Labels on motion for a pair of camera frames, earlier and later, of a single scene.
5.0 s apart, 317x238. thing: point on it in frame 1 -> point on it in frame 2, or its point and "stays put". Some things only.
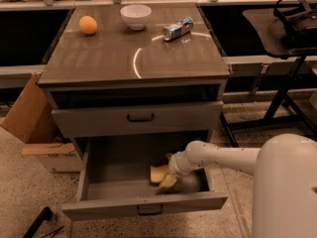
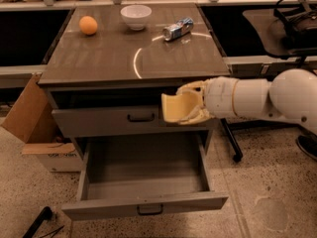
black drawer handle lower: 150,213 stays put
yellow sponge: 158,173 -> 176,108
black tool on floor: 45,215 stays put
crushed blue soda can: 177,29 stays put
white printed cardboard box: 55,157 stays put
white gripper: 175,167 -> 219,97
